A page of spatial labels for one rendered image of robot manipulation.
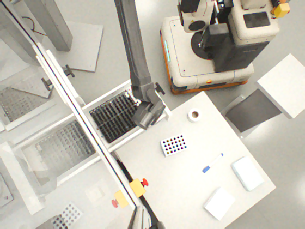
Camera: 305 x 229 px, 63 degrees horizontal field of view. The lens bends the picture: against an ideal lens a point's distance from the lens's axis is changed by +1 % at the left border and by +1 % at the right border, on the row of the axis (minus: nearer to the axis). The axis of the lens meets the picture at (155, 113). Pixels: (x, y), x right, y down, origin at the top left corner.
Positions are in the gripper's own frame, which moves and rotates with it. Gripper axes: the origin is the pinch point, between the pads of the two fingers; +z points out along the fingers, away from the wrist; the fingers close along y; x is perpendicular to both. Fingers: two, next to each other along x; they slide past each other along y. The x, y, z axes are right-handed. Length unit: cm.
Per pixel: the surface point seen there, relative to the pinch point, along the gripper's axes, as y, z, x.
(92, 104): 8.8, 10.1, -27.8
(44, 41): -28, 95, -126
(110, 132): 14.9, 11.1, -12.9
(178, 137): -4.1, 18.4, 15.8
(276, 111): -55, 31, 57
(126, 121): 6.2, 11.1, -10.0
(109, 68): -41, 97, -66
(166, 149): 4.1, 20.6, 13.8
